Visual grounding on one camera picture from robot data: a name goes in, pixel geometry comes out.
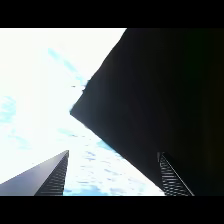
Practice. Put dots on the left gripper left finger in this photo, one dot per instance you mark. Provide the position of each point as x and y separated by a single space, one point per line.
46 180

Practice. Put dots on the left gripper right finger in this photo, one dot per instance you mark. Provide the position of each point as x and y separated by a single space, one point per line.
171 181

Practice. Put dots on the dark green garment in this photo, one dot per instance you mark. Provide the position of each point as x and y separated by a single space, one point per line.
156 100

